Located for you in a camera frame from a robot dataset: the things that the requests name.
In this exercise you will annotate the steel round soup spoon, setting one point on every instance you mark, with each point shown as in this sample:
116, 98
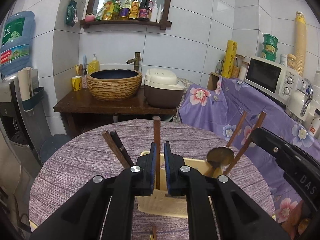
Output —
217, 158

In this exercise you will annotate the yellow soap bottle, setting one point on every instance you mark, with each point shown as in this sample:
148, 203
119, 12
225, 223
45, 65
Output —
94, 65

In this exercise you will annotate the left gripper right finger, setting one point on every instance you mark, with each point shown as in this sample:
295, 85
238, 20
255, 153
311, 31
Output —
217, 208

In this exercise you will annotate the reddish brown chopstick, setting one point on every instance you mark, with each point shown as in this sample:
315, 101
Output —
153, 233

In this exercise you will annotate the white microwave oven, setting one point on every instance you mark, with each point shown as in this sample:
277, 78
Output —
276, 81

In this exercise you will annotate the blue water jug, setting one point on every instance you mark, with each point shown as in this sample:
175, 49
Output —
15, 47

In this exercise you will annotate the paper cup holder tube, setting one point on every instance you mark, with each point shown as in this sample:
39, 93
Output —
30, 96

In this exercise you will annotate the purple floral cloth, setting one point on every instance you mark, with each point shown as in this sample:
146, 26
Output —
220, 111

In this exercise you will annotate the tall paper cup stack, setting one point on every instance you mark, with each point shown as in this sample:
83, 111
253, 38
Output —
300, 43

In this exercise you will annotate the brown wooden chopstick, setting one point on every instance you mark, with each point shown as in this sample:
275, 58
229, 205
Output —
157, 140

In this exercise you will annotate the light brown chopstick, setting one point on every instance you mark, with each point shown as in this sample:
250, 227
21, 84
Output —
246, 145

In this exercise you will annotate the dark purple chopstick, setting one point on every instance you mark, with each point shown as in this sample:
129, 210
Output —
115, 150

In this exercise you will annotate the grey water dispenser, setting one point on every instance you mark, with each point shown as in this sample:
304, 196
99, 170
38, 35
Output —
28, 132

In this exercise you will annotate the yellow label oil bottle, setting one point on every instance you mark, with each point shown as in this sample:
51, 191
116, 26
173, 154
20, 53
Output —
133, 14

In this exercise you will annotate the yellow wrap roll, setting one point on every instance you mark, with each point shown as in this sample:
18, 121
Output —
228, 61

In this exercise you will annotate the white thermos kettle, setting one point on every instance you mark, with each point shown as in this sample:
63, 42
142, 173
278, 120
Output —
299, 101

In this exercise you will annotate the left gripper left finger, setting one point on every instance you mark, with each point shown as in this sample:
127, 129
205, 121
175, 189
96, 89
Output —
102, 208

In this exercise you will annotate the yellow mug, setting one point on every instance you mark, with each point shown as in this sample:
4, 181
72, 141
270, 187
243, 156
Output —
76, 83

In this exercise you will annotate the purple striped tablecloth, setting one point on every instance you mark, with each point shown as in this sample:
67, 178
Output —
87, 155

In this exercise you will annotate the dark soy sauce bottle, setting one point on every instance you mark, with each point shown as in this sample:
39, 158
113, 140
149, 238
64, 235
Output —
145, 9

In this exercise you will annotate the white brown rice cooker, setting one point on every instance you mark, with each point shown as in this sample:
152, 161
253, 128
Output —
162, 88

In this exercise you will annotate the green hanging packet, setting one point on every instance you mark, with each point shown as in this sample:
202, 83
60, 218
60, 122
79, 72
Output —
71, 14

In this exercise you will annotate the bronze faucet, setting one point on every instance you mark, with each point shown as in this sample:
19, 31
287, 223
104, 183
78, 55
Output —
135, 61

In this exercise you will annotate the dark wooden sink counter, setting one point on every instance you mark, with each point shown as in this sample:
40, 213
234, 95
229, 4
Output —
76, 106

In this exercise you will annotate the wooden framed mirror shelf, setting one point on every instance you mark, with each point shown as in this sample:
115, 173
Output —
100, 12

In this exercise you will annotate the woven pattern basin sink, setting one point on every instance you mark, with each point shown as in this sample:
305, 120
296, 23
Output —
114, 84

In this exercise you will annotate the cream plastic utensil holder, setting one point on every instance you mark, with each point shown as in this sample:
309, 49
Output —
160, 203

